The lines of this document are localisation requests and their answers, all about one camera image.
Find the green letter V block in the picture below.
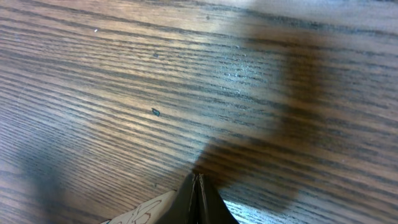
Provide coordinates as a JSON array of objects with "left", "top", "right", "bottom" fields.
[{"left": 101, "top": 190, "right": 177, "bottom": 224}]

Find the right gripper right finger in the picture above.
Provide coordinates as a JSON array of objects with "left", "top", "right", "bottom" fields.
[{"left": 197, "top": 174, "right": 239, "bottom": 224}]

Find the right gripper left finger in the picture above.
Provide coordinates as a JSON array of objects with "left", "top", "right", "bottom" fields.
[{"left": 155, "top": 173, "right": 198, "bottom": 224}]

